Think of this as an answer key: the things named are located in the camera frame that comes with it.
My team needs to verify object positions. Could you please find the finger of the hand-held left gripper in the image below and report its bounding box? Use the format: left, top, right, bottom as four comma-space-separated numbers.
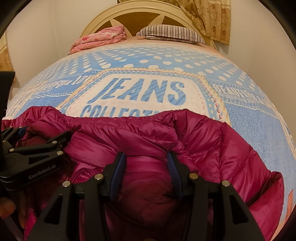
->
8, 131, 72, 160
0, 126, 30, 145

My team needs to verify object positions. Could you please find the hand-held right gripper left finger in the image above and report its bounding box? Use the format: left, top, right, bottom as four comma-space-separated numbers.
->
28, 152, 126, 241

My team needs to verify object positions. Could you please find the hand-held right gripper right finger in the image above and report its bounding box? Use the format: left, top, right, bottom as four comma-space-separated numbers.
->
167, 152, 265, 241

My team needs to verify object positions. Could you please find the magenta puffer jacket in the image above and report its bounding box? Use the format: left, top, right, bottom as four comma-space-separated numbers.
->
1, 106, 285, 241

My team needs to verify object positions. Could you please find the person's left hand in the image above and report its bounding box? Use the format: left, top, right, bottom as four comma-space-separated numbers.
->
0, 197, 18, 217

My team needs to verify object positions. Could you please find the wide beige floral curtain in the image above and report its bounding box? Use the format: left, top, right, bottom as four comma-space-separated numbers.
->
0, 32, 16, 82

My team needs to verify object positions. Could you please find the bed with patterned sheet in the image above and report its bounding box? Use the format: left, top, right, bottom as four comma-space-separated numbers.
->
5, 38, 296, 223

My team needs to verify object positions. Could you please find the folded pink floral blanket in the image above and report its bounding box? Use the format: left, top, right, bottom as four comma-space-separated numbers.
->
69, 25, 127, 54

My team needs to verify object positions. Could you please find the striped pillow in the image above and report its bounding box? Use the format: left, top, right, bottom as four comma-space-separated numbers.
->
136, 24, 206, 45

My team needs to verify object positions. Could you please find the cream wooden headboard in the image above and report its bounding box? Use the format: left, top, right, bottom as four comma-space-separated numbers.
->
80, 2, 218, 50

